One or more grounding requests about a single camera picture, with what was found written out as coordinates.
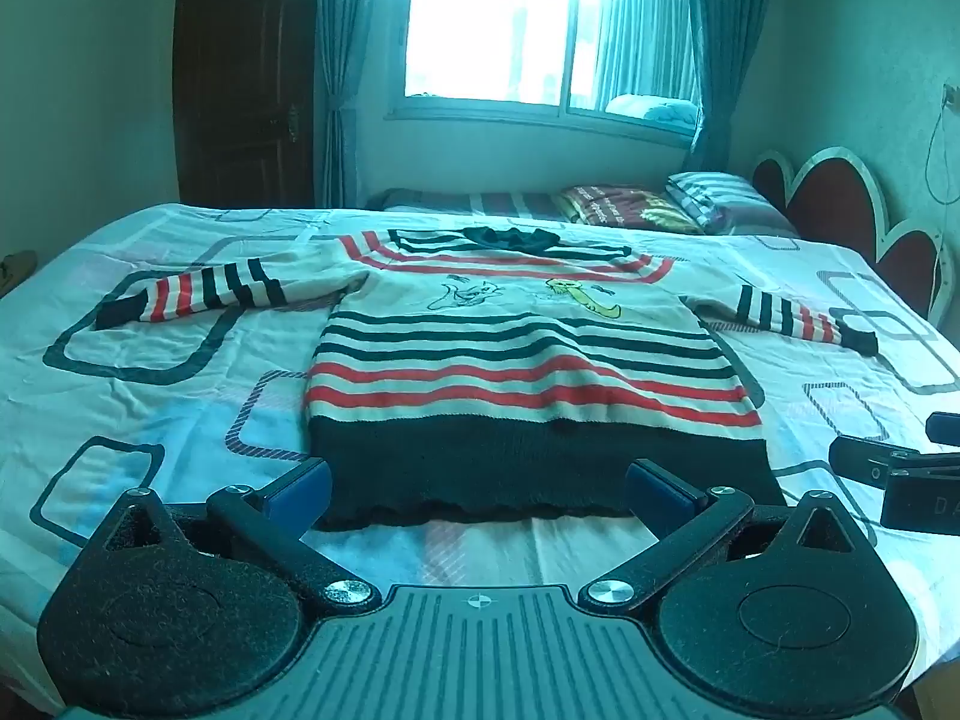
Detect bundled blue blanket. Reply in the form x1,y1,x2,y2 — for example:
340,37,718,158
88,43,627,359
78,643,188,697
604,94,704,126

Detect sliding glass window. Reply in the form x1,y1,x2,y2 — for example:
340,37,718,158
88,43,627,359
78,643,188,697
386,0,707,145

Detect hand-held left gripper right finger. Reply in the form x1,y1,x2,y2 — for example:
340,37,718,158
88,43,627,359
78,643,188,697
576,457,880,611

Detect dark wooden door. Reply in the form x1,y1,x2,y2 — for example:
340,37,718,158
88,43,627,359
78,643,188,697
174,0,317,209

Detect teal curtain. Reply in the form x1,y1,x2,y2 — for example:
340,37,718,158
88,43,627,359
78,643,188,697
686,0,781,175
315,0,417,209

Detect grey striped pillow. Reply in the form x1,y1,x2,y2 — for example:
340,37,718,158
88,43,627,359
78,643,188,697
666,171,797,236

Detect patterned white bed sheet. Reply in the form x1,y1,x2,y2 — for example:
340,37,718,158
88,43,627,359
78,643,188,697
0,202,960,695

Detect red printed pillow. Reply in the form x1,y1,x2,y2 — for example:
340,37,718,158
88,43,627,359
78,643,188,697
559,184,706,235

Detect red scalloped headboard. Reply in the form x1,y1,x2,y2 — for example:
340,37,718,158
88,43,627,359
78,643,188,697
751,147,960,331

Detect hanging wall cable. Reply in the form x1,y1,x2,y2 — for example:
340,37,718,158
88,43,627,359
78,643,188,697
925,82,960,205

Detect striped knit sweater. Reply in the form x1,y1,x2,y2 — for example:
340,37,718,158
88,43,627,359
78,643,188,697
94,225,880,532

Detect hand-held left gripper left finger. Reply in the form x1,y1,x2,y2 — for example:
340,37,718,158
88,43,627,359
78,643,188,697
94,459,382,610

